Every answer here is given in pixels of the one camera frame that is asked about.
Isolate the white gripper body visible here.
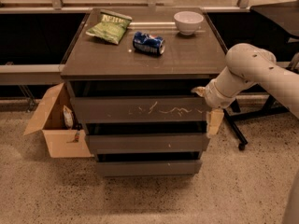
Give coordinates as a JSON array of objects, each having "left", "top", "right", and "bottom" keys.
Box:
[{"left": 205, "top": 79, "right": 235, "bottom": 109}]

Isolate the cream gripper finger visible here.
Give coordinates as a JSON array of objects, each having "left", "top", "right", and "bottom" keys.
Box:
[
  {"left": 206, "top": 109, "right": 224, "bottom": 137},
  {"left": 192, "top": 87, "right": 206, "bottom": 97}
]

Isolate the grey top drawer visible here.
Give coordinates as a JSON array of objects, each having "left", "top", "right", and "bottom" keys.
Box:
[{"left": 71, "top": 97, "right": 211, "bottom": 123}]

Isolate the grey drawer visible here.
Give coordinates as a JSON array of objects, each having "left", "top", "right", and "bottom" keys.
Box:
[
  {"left": 86, "top": 133, "right": 209, "bottom": 154},
  {"left": 71, "top": 97, "right": 211, "bottom": 123},
  {"left": 96, "top": 160, "right": 202, "bottom": 177}
]

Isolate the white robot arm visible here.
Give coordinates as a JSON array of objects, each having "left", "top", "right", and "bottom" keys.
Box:
[{"left": 193, "top": 44, "right": 299, "bottom": 224}]

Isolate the grey drawer cabinet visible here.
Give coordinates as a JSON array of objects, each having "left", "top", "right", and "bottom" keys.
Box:
[{"left": 61, "top": 7, "right": 225, "bottom": 176}]

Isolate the grey middle drawer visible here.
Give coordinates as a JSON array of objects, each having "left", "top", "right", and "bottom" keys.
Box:
[{"left": 86, "top": 133, "right": 209, "bottom": 154}]

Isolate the grey bottom drawer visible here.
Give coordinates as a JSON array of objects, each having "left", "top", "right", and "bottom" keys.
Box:
[{"left": 96, "top": 160, "right": 202, "bottom": 177}]

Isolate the open cardboard box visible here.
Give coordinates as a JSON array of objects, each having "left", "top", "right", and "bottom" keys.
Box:
[{"left": 24, "top": 83, "right": 92, "bottom": 158}]

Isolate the white bowl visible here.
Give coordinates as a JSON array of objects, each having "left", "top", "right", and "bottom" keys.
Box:
[{"left": 174, "top": 11, "right": 204, "bottom": 35}]

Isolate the crushed blue soda can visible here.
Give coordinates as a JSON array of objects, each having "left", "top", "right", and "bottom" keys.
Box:
[{"left": 133, "top": 32, "right": 165, "bottom": 55}]

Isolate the green chip bag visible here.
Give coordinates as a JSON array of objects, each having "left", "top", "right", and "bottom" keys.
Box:
[{"left": 86, "top": 9, "right": 133, "bottom": 45}]

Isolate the white wrapper in box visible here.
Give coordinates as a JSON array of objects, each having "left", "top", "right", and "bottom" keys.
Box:
[{"left": 63, "top": 105, "right": 74, "bottom": 129}]

